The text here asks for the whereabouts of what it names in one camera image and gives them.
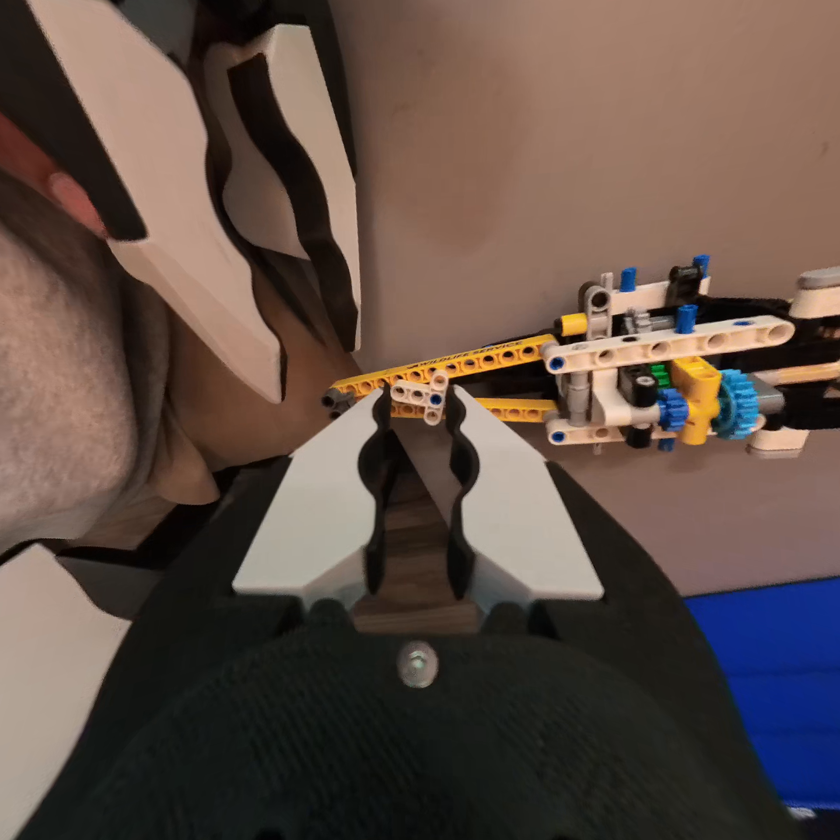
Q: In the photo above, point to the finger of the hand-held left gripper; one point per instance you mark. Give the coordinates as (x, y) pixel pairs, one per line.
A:
(164, 197)
(315, 131)

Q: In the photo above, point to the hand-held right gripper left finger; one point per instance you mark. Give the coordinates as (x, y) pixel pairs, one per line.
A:
(308, 512)

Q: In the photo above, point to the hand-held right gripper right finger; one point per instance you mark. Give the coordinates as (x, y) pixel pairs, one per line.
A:
(525, 525)

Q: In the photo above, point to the small white lego connector piece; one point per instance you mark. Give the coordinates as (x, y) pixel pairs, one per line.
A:
(415, 395)

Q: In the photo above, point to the yellow white lego technic model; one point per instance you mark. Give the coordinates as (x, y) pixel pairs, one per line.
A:
(656, 344)

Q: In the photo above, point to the person's left hand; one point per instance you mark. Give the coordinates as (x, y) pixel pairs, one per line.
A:
(69, 197)

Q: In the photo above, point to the blue box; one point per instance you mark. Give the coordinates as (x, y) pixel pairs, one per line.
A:
(768, 689)

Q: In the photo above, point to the white panel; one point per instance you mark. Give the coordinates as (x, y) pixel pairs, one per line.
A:
(39, 656)

